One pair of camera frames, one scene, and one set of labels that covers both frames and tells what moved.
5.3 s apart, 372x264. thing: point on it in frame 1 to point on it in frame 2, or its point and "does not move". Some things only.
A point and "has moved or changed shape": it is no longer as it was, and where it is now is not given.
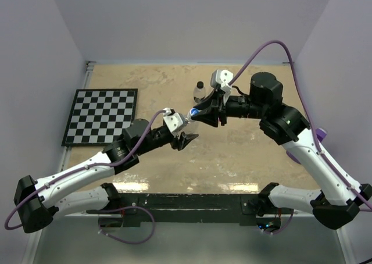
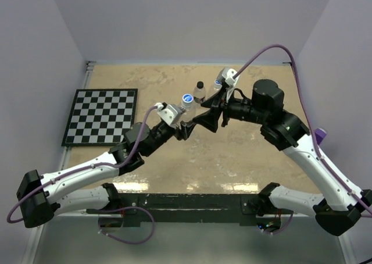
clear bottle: x=192 y=126 has moved or changed shape
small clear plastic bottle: x=199 y=93 does not move
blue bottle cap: x=193 y=111 to x=188 y=97
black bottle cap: x=200 y=84 does not move
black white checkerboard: x=98 y=117 does not move
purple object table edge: x=321 y=134 does not move
